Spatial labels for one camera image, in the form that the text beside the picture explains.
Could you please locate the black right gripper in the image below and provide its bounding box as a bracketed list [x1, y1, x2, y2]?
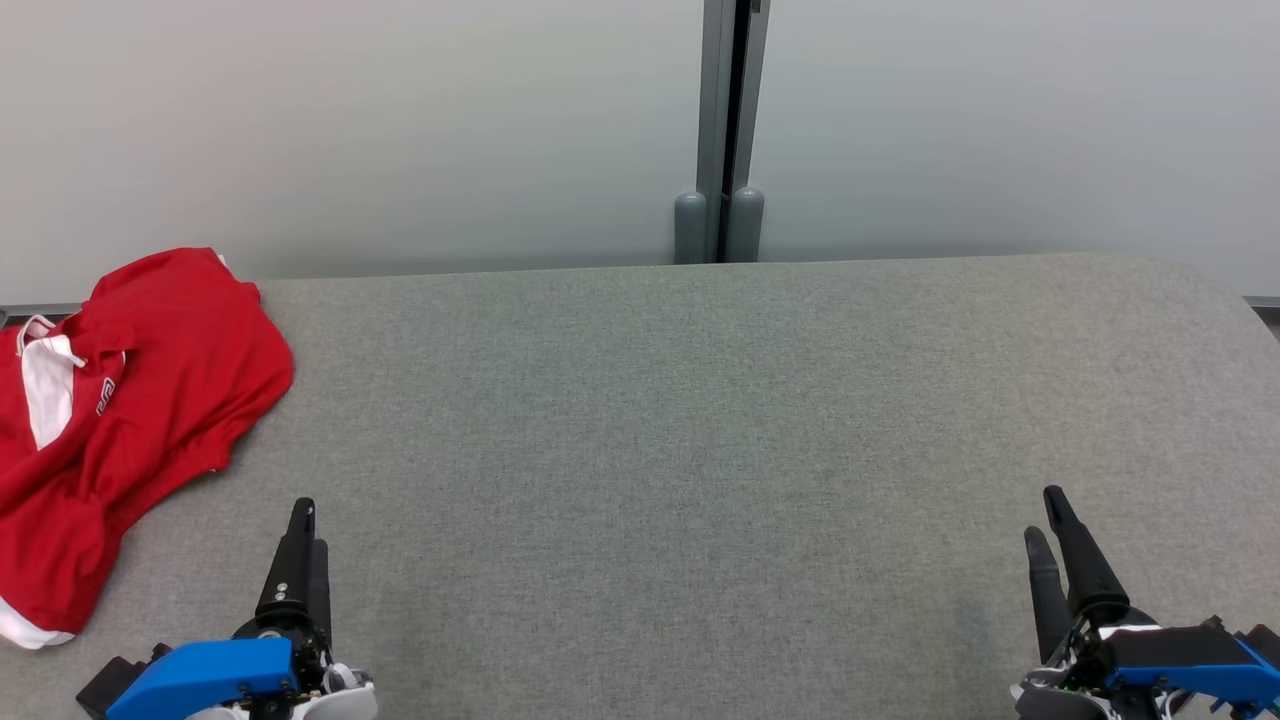
[1023, 485, 1161, 693]

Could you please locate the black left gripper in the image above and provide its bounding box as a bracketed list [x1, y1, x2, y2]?
[234, 497, 334, 697]

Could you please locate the red basketball jersey white trim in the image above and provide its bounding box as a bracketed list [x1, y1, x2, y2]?
[0, 315, 251, 651]

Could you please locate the blue left camera bracket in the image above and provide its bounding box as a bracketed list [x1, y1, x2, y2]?
[105, 637, 298, 720]

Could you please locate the blue camera bracket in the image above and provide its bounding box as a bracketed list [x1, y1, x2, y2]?
[105, 637, 298, 720]
[1100, 625, 1280, 717]

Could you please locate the blue right camera bracket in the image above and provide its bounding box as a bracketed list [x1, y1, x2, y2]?
[1100, 625, 1280, 717]

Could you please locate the grey rounded post foot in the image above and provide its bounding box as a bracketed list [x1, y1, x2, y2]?
[726, 186, 767, 264]
[673, 190, 710, 266]

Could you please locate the grey partition post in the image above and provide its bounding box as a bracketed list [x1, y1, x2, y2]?
[697, 0, 773, 264]

